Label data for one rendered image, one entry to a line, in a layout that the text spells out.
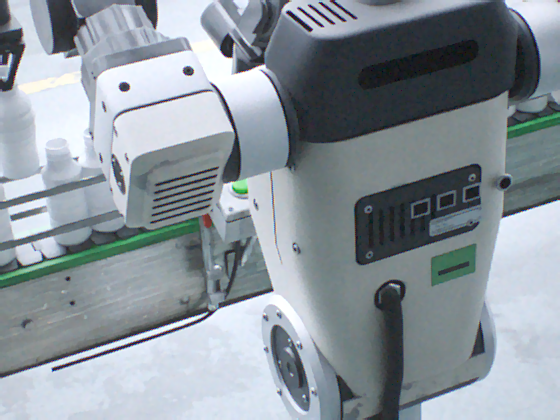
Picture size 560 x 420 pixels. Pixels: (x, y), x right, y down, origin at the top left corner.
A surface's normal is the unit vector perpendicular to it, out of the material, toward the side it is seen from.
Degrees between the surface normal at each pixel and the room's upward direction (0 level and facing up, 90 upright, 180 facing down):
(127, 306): 90
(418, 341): 90
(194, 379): 0
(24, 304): 90
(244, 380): 0
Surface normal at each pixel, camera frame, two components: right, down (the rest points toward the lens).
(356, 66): 0.42, 0.46
